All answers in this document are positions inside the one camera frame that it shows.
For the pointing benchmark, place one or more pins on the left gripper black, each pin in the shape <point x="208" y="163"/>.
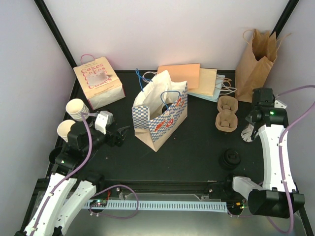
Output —
<point x="119" y="139"/>

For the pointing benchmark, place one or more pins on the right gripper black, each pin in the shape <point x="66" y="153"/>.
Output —
<point x="248" y="117"/>

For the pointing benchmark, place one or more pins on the blue checkered paper bag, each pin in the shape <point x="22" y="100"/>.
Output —
<point x="150" y="126"/>

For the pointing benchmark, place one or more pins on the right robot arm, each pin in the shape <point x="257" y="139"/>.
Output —
<point x="277" y="196"/>

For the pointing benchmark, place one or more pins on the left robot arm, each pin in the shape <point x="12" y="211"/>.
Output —
<point x="66" y="194"/>

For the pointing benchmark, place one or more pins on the standing brown paper bag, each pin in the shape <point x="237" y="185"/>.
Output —
<point x="256" y="63"/>

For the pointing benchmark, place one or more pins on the light blue flat paper bag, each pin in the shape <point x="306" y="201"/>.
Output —
<point x="223" y="87"/>

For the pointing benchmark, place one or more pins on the Cakes printed paper bag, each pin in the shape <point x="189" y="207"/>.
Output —
<point x="99" y="82"/>

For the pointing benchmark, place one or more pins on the far paper cup stack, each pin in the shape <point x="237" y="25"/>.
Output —
<point x="75" y="108"/>

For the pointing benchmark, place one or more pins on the paper cup stack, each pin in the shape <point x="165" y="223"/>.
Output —
<point x="75" y="108"/>
<point x="64" y="128"/>

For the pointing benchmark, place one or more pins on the near paper cup stack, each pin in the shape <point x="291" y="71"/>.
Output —
<point x="64" y="128"/>

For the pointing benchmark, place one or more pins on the tan flat paper bag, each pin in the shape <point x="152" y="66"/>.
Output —
<point x="207" y="82"/>

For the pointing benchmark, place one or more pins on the orange flat paper bag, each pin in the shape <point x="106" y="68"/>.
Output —
<point x="183" y="72"/>

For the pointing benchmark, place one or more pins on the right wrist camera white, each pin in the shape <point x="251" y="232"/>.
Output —
<point x="280" y="103"/>

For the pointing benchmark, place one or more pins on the light blue cable duct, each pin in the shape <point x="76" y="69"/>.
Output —
<point x="156" y="205"/>

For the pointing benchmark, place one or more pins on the right black frame post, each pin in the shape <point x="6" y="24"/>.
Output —
<point x="284" y="17"/>

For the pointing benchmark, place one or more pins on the black frame post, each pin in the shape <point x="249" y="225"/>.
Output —
<point x="41" y="5"/>
<point x="284" y="17"/>

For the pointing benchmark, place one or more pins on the left black frame post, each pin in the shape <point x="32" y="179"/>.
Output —
<point x="41" y="5"/>

